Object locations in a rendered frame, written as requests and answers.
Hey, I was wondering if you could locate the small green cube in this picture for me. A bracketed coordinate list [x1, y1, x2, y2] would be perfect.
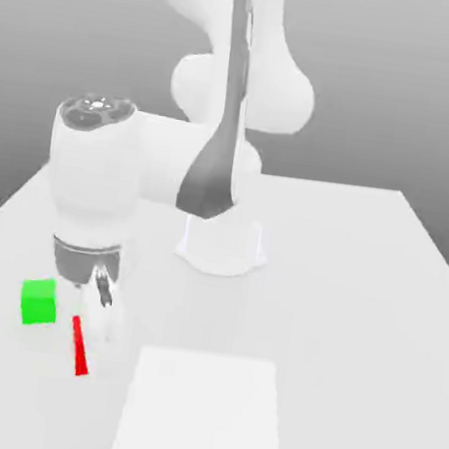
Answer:
[17, 274, 62, 329]

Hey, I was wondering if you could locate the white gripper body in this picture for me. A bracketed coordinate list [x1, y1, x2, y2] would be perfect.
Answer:
[74, 284, 128, 350]

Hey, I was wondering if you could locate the small red cube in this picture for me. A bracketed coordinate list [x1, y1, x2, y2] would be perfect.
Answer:
[65, 313, 96, 379]

